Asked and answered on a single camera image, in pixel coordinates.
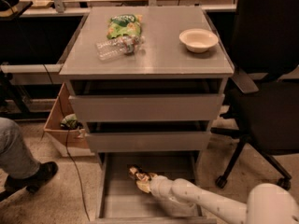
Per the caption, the clear plastic water bottle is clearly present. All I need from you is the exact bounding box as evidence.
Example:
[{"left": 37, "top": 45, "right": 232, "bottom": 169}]
[{"left": 95, "top": 35, "right": 145, "bottom": 61}]

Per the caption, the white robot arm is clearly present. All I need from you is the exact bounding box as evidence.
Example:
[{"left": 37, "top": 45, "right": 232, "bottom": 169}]
[{"left": 134, "top": 173, "right": 299, "bottom": 224}]

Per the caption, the grey middle drawer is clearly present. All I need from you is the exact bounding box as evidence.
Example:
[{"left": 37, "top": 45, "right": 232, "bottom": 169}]
[{"left": 85, "top": 121, "right": 211, "bottom": 152}]

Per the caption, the green chip bag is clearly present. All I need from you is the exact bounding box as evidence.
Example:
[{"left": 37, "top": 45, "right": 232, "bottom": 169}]
[{"left": 107, "top": 14, "right": 142, "bottom": 39}]

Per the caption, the person leg in jeans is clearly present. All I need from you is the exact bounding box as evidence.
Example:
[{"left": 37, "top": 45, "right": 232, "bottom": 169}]
[{"left": 0, "top": 118, "right": 40, "bottom": 179}]

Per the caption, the black office chair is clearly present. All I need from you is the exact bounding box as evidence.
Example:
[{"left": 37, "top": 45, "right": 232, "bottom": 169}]
[{"left": 212, "top": 0, "right": 299, "bottom": 190}]

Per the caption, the green bag in box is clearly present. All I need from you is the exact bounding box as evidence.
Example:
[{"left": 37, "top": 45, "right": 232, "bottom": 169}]
[{"left": 60, "top": 114, "right": 82, "bottom": 130}]

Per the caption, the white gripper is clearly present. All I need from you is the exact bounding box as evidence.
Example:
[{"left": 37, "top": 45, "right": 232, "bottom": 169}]
[{"left": 136, "top": 173, "right": 173, "bottom": 199}]

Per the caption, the white bowl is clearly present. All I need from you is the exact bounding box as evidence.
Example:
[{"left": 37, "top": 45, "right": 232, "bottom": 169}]
[{"left": 179, "top": 29, "right": 219, "bottom": 53}]

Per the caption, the black shoe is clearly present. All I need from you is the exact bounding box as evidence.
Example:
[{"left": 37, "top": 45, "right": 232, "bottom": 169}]
[{"left": 5, "top": 161, "right": 58, "bottom": 192}]

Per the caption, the grey drawer cabinet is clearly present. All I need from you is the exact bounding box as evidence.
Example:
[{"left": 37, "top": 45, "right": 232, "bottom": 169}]
[{"left": 58, "top": 6, "right": 235, "bottom": 161}]

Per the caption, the grey open bottom drawer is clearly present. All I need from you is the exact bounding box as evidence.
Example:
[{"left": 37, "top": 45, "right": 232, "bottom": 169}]
[{"left": 89, "top": 151, "right": 217, "bottom": 224}]

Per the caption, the grey top drawer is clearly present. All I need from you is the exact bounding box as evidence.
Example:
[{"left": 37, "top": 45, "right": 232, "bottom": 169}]
[{"left": 68, "top": 79, "right": 226, "bottom": 123}]

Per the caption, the cardboard box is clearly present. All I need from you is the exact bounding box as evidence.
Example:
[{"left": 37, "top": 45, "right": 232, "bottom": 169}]
[{"left": 44, "top": 84, "right": 92, "bottom": 157}]

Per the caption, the black floor cable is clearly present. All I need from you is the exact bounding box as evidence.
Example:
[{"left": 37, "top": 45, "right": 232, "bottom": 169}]
[{"left": 42, "top": 63, "right": 92, "bottom": 222}]

